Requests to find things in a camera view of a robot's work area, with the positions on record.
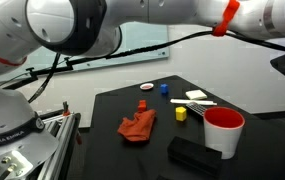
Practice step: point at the blue cube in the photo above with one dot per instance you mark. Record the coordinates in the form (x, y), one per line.
(164, 89)

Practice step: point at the yellow cube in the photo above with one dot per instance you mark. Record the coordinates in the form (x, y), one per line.
(181, 114)

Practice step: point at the red and black frame clamp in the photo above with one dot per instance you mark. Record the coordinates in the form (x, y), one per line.
(65, 109)

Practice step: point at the small red and white dish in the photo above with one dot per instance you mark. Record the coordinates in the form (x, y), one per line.
(146, 86)

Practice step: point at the white cup with red inside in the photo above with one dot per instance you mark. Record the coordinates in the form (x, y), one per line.
(223, 140)

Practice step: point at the aluminium frame rail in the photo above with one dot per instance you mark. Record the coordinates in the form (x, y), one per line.
(62, 140)

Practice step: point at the orange cloth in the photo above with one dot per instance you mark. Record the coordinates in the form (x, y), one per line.
(138, 126)

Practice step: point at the glass whiteboard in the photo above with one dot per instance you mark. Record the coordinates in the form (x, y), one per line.
(142, 40)

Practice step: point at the orange cube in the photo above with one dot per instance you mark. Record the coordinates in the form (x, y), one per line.
(142, 106)

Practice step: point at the white sticky note pad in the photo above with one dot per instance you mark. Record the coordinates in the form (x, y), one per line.
(196, 94)

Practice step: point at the white stick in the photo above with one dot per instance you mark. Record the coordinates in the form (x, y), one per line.
(192, 101)

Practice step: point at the remote control with buttons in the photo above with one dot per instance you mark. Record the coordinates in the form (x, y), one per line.
(197, 108)

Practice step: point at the black rectangular box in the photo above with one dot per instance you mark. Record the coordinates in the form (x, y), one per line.
(193, 156)

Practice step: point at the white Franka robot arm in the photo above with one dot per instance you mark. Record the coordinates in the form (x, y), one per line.
(132, 11)

